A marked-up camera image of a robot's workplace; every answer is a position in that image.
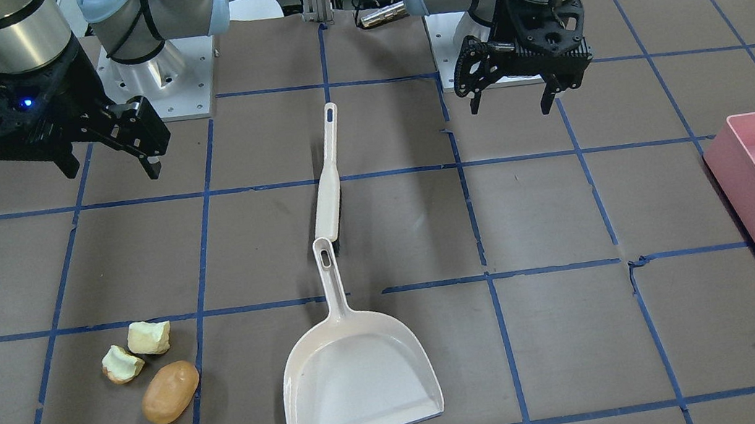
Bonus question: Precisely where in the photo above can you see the pale apple chunk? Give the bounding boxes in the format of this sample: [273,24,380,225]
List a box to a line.
[127,321,171,355]

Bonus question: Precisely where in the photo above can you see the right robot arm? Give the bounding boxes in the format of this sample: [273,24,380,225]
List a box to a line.
[0,0,231,179]

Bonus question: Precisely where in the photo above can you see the bitten apple chunk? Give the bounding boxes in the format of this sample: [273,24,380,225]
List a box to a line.
[101,345,145,385]

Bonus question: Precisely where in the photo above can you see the brown potato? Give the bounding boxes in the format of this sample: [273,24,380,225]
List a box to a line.
[142,360,200,424]

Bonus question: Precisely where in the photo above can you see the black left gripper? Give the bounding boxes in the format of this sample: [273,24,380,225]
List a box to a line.
[453,0,594,116]

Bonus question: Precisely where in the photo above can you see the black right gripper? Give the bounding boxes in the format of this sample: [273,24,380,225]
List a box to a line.
[0,38,171,179]

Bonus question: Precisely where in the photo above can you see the cream plastic dustpan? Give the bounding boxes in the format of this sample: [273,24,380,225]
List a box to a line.
[282,237,445,424]

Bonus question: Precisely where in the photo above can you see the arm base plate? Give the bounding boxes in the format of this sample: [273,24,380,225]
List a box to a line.
[423,0,547,97]
[98,35,216,122]

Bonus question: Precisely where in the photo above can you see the white plastic chair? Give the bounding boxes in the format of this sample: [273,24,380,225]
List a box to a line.
[229,0,285,22]

